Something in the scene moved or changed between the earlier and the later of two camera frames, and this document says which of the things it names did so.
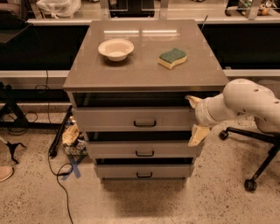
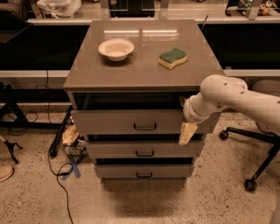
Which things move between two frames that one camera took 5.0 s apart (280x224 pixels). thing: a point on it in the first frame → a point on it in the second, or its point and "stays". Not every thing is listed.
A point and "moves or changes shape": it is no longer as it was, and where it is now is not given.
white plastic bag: x=59 y=8 stays
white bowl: x=115 y=49 stays
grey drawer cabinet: x=128 y=86 stays
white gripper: x=201 y=113 → x=189 y=113
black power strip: x=52 y=150 stays
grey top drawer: x=135 y=119 moves or changes shape
